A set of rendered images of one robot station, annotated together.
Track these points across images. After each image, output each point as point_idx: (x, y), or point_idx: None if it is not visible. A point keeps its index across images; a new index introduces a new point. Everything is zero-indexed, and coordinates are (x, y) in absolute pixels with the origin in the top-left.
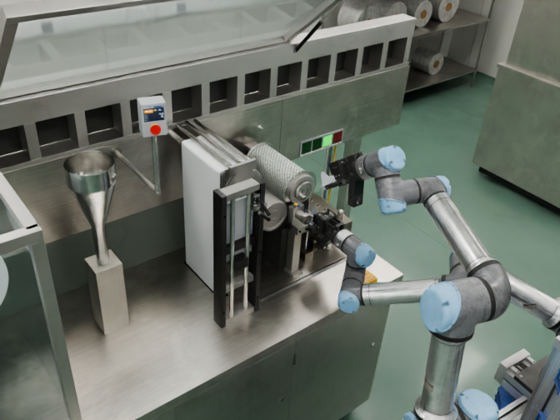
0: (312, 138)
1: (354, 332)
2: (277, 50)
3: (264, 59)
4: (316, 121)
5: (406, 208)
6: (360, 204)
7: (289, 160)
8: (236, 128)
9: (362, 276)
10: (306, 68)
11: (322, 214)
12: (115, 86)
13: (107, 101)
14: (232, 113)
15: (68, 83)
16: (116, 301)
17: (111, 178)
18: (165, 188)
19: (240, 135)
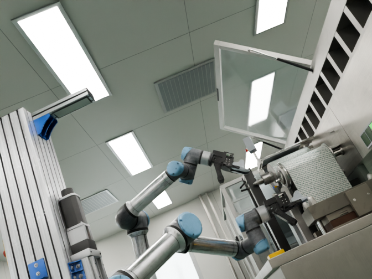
0: (363, 130)
1: None
2: (308, 78)
3: (308, 87)
4: (356, 113)
5: (179, 180)
6: (219, 181)
7: (299, 155)
8: (327, 136)
9: (246, 239)
10: (324, 77)
11: (280, 195)
12: (292, 129)
13: (294, 137)
14: (320, 127)
15: None
16: (296, 236)
17: (261, 172)
18: None
19: (331, 140)
